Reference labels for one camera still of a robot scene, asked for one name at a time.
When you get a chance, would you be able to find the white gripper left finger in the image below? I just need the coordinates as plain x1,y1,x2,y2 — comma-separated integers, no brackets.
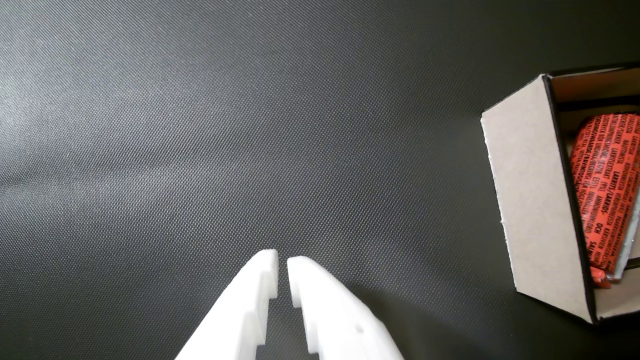
174,249,279,360

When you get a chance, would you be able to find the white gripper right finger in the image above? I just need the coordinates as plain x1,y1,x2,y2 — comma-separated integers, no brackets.
287,255,405,360

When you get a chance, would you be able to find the red cylindrical printed object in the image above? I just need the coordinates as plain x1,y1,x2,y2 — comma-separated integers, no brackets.
570,113,640,290

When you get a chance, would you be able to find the small open cardboard box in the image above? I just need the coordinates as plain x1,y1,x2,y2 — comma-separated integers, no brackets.
480,65,640,325

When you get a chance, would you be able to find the dark grey textured mat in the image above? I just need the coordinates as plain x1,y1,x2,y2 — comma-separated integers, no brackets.
0,0,640,360

